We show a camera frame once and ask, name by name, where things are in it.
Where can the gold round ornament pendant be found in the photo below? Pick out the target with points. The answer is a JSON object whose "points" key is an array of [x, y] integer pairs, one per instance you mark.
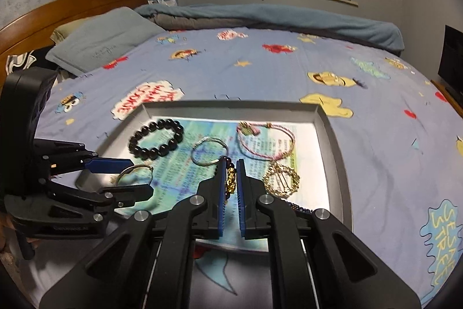
{"points": [[281, 181]]}

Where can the thin gold-silver bangle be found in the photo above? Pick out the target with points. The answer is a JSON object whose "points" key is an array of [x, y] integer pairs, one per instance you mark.
{"points": [[138, 174]]}

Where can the black white patterned pillow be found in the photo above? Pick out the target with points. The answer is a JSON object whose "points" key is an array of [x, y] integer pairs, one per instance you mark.
{"points": [[19, 62]]}

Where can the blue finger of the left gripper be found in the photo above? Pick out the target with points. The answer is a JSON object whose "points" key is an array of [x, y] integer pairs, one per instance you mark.
{"points": [[107, 165], [127, 196]]}

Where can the black monitor screen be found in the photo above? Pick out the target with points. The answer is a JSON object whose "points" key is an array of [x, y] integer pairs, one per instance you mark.
{"points": [[451, 63]]}

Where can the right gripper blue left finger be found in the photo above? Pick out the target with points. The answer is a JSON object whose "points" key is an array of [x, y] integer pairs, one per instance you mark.
{"points": [[221, 178]]}

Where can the grey cardboard box tray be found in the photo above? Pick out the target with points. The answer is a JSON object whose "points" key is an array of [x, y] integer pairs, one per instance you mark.
{"points": [[337, 183]]}

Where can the printed paper sheet in tray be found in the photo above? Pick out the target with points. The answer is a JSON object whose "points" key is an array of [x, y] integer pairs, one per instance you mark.
{"points": [[235, 164]]}

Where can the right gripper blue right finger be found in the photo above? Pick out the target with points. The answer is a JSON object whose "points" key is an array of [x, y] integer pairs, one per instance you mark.
{"points": [[241, 181]]}

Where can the silver bangle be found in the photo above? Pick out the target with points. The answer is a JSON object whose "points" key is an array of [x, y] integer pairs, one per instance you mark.
{"points": [[208, 151]]}

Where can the grey-blue pillow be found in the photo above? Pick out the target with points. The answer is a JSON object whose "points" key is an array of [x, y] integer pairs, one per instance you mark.
{"points": [[102, 39]]}

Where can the wooden headboard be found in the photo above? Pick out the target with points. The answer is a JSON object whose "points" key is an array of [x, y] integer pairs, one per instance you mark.
{"points": [[32, 31]]}

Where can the teal folded blanket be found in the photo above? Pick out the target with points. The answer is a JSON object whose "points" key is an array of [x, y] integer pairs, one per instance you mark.
{"points": [[373, 33]]}

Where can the blue cartoon bed sheet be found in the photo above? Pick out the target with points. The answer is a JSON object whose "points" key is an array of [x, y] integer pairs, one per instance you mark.
{"points": [[371, 139]]}

